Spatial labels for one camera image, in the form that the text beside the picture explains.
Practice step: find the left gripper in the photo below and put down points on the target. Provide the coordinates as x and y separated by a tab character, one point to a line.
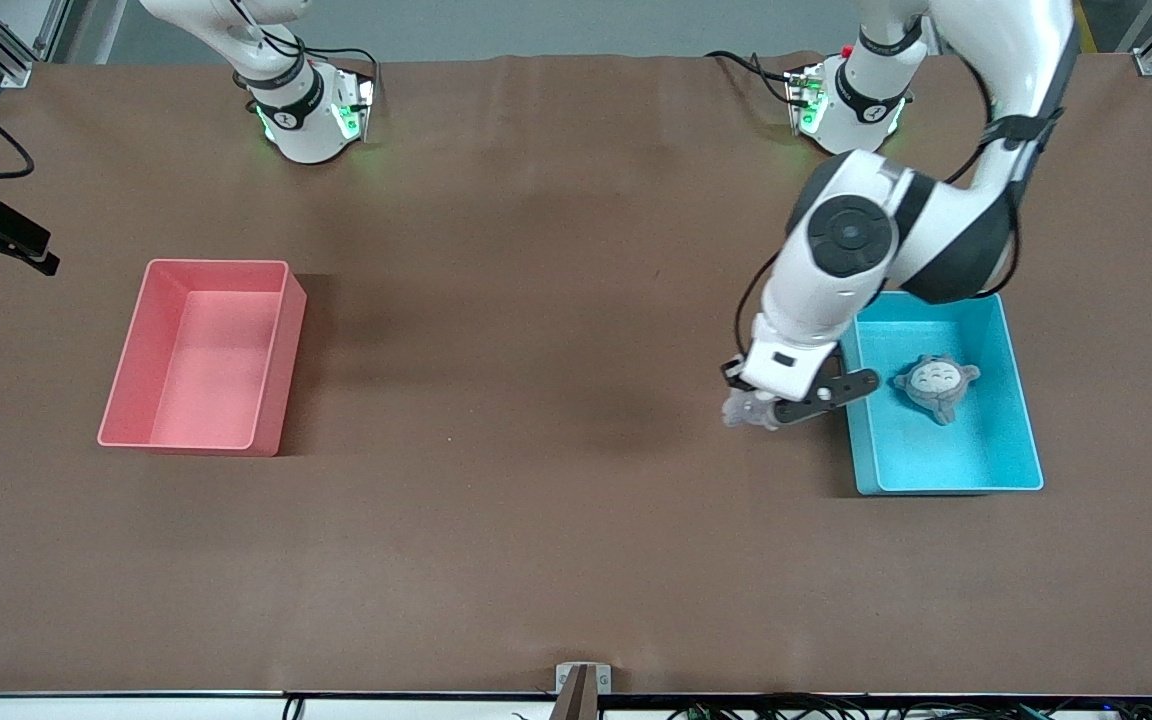
731	374

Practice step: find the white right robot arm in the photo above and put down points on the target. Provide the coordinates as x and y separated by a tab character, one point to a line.
301	130

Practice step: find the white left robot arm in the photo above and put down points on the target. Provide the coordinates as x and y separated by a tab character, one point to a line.
836	300

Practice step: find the blue plastic box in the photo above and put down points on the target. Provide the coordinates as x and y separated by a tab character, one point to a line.
936	460

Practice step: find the pink plastic box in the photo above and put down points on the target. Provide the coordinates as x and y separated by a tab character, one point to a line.
196	400

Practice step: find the large table cover sheet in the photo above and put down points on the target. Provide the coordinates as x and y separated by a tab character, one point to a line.
576	300

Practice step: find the grey metal bracket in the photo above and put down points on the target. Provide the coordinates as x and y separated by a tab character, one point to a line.
564	680

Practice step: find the brown post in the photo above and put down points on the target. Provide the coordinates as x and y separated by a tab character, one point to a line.
576	702

